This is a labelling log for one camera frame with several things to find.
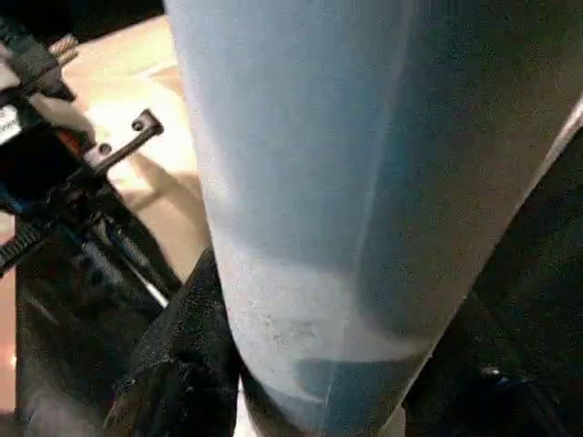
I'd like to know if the white plastic table leg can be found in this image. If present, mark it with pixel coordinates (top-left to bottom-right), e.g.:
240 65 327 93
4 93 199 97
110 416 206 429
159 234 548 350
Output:
163 0 583 437

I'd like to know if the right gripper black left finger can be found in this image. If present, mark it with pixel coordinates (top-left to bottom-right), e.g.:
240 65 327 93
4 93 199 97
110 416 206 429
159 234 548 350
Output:
104 248 243 437

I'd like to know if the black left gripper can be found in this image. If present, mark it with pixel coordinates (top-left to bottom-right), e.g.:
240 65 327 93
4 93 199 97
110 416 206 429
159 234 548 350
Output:
0 104 168 311

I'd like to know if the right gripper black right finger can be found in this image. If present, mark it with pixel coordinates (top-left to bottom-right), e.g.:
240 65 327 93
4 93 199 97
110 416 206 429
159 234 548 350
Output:
404 131 583 437

